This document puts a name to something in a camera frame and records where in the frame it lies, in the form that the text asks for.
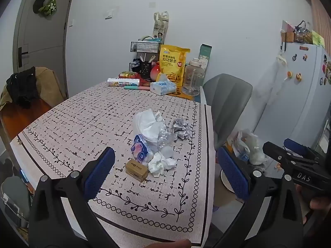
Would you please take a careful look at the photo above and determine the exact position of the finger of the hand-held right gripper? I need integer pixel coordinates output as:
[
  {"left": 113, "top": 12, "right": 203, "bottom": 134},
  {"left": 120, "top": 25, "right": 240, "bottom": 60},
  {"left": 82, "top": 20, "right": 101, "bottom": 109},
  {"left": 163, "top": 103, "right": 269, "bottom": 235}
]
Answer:
[
  {"left": 262, "top": 141, "right": 298, "bottom": 166},
  {"left": 283, "top": 138, "right": 324, "bottom": 161}
]

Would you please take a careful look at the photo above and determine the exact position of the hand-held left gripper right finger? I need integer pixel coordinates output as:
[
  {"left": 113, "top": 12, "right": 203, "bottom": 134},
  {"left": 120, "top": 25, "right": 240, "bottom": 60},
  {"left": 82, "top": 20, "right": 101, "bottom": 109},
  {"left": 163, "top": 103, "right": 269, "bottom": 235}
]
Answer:
[{"left": 215, "top": 146, "right": 305, "bottom": 248}]

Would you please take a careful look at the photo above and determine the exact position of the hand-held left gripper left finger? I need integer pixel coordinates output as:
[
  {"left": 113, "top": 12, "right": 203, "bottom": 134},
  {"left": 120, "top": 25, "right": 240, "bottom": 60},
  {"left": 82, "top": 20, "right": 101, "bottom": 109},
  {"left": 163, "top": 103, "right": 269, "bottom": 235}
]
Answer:
[{"left": 28, "top": 147, "right": 122, "bottom": 248}]

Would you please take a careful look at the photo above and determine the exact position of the small brown cardboard box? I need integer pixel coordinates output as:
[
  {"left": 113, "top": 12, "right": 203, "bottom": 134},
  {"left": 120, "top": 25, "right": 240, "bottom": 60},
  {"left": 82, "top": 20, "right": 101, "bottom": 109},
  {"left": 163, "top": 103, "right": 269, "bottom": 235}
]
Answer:
[{"left": 125, "top": 159, "right": 149, "bottom": 182}]

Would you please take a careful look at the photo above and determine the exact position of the small white tissue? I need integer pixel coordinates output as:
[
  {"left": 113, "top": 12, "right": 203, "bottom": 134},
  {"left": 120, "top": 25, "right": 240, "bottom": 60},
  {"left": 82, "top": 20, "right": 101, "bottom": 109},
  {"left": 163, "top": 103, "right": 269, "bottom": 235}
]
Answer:
[{"left": 148, "top": 152, "right": 177, "bottom": 177}]

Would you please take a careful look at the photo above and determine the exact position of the grey paper ball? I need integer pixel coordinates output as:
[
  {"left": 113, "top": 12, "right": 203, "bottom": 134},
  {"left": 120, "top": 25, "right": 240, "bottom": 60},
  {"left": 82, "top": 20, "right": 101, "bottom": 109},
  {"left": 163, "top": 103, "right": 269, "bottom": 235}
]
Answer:
[{"left": 172, "top": 118, "right": 192, "bottom": 141}]

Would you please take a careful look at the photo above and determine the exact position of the large white tissue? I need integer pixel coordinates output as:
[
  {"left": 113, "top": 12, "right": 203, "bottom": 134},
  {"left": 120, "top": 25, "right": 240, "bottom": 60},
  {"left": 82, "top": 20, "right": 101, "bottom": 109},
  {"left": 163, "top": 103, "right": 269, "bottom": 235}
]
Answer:
[{"left": 133, "top": 109, "right": 164, "bottom": 145}]

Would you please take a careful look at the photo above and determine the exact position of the crushed clear plastic bottle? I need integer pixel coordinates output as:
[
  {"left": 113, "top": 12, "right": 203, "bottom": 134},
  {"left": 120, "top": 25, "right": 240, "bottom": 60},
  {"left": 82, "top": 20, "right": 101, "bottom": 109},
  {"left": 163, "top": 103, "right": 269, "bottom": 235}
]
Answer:
[{"left": 156, "top": 123, "right": 176, "bottom": 158}]

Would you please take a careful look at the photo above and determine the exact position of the person's right hand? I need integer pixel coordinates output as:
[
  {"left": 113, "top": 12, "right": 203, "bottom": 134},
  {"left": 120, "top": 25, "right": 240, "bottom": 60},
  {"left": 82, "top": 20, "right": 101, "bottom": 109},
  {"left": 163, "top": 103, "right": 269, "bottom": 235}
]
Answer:
[{"left": 296, "top": 186, "right": 331, "bottom": 213}]

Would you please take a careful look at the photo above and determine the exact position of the white plastic bag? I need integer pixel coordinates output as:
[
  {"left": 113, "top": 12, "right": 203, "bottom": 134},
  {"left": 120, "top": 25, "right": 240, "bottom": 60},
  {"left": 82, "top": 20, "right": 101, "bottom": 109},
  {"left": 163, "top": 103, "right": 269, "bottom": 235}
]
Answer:
[{"left": 231, "top": 129, "right": 270, "bottom": 166}]

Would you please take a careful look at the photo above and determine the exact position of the white refrigerator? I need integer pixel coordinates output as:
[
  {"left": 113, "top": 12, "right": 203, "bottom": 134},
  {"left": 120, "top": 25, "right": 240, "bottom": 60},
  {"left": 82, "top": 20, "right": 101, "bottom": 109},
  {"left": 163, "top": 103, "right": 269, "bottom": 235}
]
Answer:
[{"left": 252, "top": 43, "right": 331, "bottom": 159}]

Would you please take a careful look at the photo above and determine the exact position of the patterned beige tablecloth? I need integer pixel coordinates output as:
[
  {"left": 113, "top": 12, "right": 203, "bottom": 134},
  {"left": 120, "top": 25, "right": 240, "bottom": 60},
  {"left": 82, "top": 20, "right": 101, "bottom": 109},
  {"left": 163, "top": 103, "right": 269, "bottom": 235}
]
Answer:
[{"left": 10, "top": 81, "right": 216, "bottom": 247}]

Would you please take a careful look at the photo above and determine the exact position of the grey upholstered chair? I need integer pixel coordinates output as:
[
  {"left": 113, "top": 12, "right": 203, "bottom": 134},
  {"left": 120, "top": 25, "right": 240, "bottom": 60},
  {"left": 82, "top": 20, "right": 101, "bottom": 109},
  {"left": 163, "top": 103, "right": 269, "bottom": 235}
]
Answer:
[{"left": 202, "top": 74, "right": 253, "bottom": 151}]

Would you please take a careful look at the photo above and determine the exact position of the white mesh bag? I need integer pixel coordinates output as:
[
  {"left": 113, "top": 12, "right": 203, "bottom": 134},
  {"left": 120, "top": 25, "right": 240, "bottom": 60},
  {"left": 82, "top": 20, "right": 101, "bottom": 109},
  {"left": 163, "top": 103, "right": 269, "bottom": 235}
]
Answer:
[{"left": 275, "top": 51, "right": 288, "bottom": 66}]

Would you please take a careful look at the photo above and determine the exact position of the white printed tube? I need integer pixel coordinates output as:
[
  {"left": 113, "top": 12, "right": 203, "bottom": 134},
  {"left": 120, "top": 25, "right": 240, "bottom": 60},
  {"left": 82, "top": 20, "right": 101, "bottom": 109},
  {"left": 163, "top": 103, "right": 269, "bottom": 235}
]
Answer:
[{"left": 107, "top": 77, "right": 140, "bottom": 87}]

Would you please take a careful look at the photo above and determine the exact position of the clear plastic water jug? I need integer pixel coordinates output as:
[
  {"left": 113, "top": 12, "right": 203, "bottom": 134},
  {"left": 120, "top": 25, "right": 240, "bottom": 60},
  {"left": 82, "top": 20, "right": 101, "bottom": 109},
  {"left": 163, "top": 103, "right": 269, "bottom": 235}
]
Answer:
[{"left": 182, "top": 58, "right": 206, "bottom": 97}]

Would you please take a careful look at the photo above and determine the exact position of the brown jacket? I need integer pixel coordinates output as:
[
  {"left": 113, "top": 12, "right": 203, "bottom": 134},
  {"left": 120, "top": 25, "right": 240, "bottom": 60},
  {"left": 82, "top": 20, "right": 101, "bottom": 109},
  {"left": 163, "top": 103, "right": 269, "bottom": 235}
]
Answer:
[{"left": 0, "top": 67, "right": 67, "bottom": 113}]

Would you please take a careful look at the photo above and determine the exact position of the blue tissue pack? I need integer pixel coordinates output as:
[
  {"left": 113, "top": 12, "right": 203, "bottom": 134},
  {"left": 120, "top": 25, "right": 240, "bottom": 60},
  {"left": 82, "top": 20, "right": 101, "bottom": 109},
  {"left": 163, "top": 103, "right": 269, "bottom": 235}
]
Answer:
[{"left": 150, "top": 74, "right": 178, "bottom": 95}]

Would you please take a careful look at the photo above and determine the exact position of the brown basket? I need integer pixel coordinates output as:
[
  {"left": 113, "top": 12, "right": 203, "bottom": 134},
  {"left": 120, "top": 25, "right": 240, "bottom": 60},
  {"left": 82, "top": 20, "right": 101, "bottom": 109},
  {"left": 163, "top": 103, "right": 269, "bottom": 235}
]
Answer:
[{"left": 281, "top": 31, "right": 296, "bottom": 43}]

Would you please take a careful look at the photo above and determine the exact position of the yellow green packet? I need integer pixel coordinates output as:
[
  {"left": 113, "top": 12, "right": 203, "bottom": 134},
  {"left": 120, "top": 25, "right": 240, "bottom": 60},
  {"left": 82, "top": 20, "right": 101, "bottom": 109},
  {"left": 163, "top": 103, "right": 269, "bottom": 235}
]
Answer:
[{"left": 311, "top": 30, "right": 325, "bottom": 47}]

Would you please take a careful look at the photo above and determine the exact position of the clear glass container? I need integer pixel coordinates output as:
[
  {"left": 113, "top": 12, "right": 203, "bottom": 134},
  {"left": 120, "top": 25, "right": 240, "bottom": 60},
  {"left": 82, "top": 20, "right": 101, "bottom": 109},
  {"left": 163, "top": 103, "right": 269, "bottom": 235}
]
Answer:
[{"left": 294, "top": 20, "right": 313, "bottom": 43}]

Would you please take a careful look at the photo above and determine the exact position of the black pen holder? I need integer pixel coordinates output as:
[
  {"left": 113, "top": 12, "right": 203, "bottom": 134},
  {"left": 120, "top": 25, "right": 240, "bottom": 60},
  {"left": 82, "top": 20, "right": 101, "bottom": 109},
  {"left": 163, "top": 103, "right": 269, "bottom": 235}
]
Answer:
[{"left": 139, "top": 55, "right": 156, "bottom": 80}]

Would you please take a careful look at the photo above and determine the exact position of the red round vase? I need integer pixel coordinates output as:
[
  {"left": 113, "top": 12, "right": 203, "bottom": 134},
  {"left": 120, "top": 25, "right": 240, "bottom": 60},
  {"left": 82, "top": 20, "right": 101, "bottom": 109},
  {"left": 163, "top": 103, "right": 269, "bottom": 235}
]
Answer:
[{"left": 149, "top": 62, "right": 162, "bottom": 81}]

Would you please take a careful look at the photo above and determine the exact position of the black garment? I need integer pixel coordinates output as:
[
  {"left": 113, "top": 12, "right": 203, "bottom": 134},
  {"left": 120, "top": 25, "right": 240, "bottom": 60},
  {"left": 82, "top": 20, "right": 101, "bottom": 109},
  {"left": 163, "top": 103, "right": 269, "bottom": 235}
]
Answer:
[{"left": 6, "top": 66, "right": 40, "bottom": 109}]

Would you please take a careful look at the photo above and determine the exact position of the pink box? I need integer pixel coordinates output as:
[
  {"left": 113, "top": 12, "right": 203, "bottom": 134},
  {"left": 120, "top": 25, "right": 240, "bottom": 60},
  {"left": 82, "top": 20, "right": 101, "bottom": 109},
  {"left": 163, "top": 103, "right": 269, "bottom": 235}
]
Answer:
[{"left": 281, "top": 20, "right": 296, "bottom": 33}]

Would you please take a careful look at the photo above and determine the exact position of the green carton box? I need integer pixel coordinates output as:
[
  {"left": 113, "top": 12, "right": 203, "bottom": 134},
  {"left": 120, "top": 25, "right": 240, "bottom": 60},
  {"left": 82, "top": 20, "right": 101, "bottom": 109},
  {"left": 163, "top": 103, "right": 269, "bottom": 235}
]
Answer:
[{"left": 199, "top": 44, "right": 212, "bottom": 63}]

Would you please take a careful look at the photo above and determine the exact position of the yellow snack bag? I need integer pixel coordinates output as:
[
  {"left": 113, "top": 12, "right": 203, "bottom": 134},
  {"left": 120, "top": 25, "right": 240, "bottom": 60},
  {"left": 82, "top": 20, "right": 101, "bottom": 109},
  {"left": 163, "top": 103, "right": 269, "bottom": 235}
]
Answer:
[{"left": 158, "top": 44, "right": 191, "bottom": 87}]

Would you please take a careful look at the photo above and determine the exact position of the pink curtain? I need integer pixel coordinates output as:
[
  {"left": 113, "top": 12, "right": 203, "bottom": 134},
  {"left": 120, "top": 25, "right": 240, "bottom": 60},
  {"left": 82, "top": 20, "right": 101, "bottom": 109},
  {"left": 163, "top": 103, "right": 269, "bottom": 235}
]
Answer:
[{"left": 308, "top": 0, "right": 331, "bottom": 47}]

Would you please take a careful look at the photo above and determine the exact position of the black door lock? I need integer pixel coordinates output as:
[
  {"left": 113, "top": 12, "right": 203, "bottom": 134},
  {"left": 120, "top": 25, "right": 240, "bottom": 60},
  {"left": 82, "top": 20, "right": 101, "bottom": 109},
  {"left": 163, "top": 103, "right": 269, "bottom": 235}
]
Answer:
[{"left": 17, "top": 47, "right": 29, "bottom": 68}]

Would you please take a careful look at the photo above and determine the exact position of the grey door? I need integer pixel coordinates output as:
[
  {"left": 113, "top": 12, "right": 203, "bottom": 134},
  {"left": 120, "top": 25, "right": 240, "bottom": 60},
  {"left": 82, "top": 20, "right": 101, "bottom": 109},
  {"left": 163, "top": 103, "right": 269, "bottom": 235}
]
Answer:
[{"left": 13, "top": 0, "right": 77, "bottom": 99}]

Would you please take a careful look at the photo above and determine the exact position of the white paper bag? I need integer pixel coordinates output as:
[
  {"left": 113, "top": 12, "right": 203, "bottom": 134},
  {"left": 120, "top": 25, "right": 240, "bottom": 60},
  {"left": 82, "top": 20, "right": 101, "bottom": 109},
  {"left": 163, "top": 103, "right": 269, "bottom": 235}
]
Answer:
[{"left": 151, "top": 11, "right": 170, "bottom": 44}]

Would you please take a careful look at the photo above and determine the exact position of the green flowered hat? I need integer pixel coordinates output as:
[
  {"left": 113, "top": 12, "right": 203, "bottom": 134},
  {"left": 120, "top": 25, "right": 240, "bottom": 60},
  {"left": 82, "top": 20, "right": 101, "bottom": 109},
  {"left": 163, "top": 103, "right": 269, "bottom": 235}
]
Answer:
[{"left": 38, "top": 0, "right": 58, "bottom": 16}]

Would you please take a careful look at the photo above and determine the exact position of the black hat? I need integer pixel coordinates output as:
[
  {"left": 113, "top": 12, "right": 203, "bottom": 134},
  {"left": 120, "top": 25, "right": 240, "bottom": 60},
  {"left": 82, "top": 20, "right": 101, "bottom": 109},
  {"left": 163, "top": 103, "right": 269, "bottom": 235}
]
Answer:
[{"left": 33, "top": 0, "right": 47, "bottom": 13}]

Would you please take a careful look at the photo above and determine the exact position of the black wire rack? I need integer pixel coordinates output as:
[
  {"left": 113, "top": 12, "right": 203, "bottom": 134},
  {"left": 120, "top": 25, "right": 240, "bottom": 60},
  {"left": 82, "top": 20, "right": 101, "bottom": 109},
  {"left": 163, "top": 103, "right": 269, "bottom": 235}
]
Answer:
[{"left": 129, "top": 41, "right": 161, "bottom": 73}]

